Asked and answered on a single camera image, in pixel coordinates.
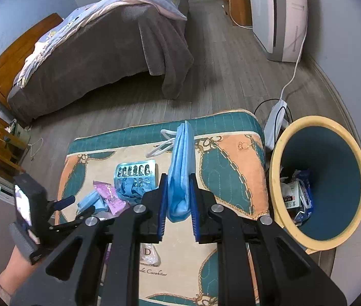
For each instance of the purple wrapper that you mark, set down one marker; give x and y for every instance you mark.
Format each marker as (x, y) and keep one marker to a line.
(112, 197)

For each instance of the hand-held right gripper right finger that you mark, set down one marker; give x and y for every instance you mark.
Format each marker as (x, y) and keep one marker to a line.
(195, 210)

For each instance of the wooden bedside table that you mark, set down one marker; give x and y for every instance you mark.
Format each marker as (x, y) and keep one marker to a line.
(1, 153)

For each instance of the white power strip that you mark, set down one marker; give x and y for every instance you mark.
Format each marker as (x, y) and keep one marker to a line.
(274, 121)

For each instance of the wooden cabinet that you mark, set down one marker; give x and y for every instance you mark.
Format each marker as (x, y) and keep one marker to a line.
(239, 3)

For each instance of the bed with grey blanket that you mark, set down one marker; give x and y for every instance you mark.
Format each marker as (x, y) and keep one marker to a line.
(104, 54)

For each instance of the teal bin with yellow rim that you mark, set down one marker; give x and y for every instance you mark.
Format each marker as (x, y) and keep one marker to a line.
(327, 153)

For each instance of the pale green bag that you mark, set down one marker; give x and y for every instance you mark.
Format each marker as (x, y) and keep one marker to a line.
(19, 132)

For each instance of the silver blister pack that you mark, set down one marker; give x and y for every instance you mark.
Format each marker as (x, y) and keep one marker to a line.
(132, 170)

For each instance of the wooden bed frame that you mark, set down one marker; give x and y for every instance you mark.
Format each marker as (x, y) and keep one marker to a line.
(8, 60)

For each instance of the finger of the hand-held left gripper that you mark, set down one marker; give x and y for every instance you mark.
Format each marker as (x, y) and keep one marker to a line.
(72, 221)
(64, 203)

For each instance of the teal orange printed cushion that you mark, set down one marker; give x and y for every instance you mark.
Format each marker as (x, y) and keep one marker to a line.
(231, 172)

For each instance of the blue glove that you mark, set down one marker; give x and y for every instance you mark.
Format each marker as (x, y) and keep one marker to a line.
(131, 191)

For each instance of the white air purifier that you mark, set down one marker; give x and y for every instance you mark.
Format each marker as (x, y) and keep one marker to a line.
(263, 6)

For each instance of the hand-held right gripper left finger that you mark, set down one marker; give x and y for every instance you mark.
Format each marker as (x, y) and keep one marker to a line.
(162, 210)

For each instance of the blue face mask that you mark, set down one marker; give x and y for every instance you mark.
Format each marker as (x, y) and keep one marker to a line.
(180, 165)
(89, 201)

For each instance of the blue white wet wipes packet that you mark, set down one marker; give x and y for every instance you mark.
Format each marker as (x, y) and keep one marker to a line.
(306, 188)

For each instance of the clear plastic bag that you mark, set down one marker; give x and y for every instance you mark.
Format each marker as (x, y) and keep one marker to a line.
(150, 255)

